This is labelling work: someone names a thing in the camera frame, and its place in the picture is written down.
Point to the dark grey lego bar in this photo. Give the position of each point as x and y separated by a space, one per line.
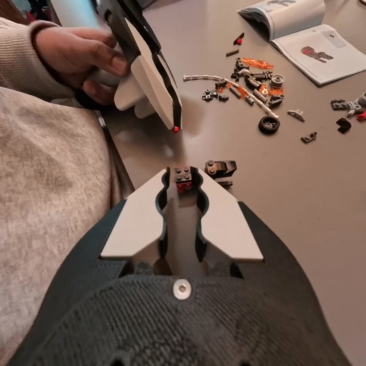
232 52

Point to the white instruction booklet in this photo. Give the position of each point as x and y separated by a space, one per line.
300 17

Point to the grey lego wheel hub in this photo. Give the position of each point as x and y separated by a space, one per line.
277 81

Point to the grey lego assembly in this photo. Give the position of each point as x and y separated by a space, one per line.
359 104

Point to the small dark grey lego plate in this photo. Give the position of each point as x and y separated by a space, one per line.
308 137

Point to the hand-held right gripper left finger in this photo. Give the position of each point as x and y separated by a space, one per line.
134 223

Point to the black curved lego piece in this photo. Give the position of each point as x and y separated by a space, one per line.
343 123

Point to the person's left hand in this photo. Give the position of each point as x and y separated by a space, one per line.
71 54

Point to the wide dark grey lego plate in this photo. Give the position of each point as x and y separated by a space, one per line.
340 104

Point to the black lego tyre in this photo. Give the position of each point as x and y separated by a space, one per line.
268 124

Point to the red lego claw piece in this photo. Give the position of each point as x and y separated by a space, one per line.
361 115

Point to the light grey lego wedge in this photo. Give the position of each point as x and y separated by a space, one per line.
296 113

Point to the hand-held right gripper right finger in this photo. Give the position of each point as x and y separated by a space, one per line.
228 228

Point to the black and red lego pin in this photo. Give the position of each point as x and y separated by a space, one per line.
238 38

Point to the person's left forearm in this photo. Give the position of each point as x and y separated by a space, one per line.
17 57

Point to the pile of lego pieces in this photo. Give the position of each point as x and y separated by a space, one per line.
251 83

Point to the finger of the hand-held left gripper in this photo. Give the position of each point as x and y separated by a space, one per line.
151 85
174 85

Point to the black and red lego assembly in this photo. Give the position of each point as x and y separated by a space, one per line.
183 176

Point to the orange transparent lego flame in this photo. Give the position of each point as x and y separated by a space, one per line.
257 63

